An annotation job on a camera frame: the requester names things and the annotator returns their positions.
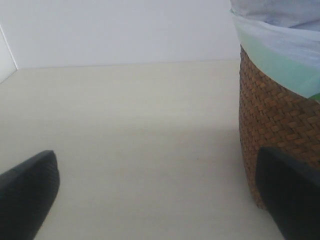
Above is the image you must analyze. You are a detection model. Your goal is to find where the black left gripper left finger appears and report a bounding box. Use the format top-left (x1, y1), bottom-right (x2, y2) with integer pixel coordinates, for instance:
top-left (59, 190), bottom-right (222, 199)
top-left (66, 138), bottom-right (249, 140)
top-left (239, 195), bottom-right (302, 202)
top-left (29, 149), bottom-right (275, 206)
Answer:
top-left (0, 150), bottom-right (60, 240)

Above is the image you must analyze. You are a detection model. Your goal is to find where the white plastic bin liner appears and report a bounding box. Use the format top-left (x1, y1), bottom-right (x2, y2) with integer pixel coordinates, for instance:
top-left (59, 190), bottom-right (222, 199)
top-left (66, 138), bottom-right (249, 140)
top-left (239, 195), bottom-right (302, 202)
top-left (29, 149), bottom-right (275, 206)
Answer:
top-left (230, 0), bottom-right (320, 101)

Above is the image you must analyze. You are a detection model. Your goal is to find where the brown woven wicker basket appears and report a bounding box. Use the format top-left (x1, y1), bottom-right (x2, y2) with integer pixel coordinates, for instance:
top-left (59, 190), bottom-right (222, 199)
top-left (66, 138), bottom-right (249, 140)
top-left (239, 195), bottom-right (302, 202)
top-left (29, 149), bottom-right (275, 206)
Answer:
top-left (238, 48), bottom-right (320, 209)

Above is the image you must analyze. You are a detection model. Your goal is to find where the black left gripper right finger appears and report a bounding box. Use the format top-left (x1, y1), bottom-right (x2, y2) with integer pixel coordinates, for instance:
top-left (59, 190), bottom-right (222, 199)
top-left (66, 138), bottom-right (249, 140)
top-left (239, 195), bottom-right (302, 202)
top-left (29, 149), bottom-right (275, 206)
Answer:
top-left (255, 147), bottom-right (320, 240)

